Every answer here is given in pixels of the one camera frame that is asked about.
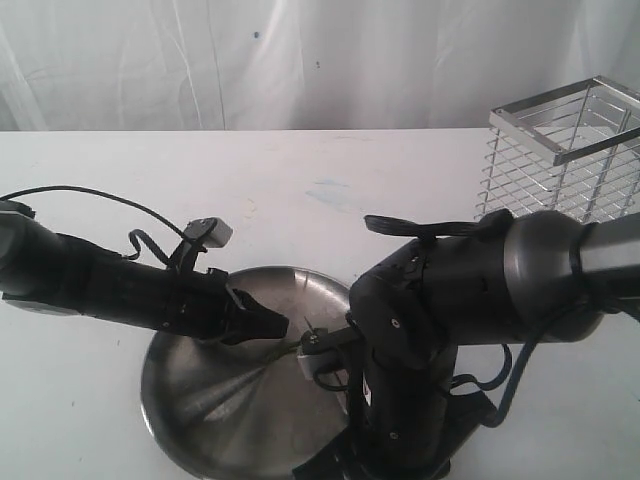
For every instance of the round stainless steel plate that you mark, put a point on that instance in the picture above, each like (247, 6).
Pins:
(218, 412)

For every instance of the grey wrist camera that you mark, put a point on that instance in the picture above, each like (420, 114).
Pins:
(323, 351)
(210, 232)

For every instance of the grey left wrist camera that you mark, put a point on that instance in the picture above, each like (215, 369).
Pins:
(210, 232)

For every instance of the green round object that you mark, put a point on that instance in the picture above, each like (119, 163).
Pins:
(282, 350)

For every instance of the chrome wire utensil basket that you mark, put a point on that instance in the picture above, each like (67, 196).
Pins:
(573, 149)

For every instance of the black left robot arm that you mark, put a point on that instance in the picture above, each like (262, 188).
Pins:
(54, 273)

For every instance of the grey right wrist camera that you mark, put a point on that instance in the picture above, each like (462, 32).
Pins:
(323, 351)

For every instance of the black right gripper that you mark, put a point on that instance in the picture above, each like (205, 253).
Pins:
(342, 458)

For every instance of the white backdrop curtain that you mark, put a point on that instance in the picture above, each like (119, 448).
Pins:
(269, 65)

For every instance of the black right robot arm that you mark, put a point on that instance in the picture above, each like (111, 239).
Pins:
(439, 333)

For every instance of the black kitchen knife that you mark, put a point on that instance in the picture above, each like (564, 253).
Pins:
(311, 327)

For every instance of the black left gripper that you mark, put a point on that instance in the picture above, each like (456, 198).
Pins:
(202, 306)

